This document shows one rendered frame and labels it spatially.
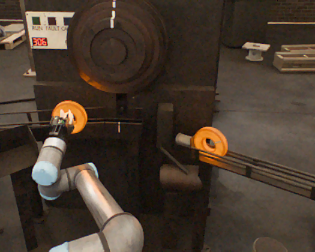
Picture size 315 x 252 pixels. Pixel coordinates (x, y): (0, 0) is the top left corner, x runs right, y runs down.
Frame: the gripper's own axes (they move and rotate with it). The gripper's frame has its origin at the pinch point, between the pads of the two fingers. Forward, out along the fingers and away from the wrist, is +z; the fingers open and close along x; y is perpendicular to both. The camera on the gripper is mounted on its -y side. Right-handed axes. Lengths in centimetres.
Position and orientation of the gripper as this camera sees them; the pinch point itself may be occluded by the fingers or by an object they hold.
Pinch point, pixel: (69, 113)
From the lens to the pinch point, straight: 147.9
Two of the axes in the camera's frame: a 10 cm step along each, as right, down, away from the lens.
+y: -0.6, -7.4, -6.7
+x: -9.9, -0.2, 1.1
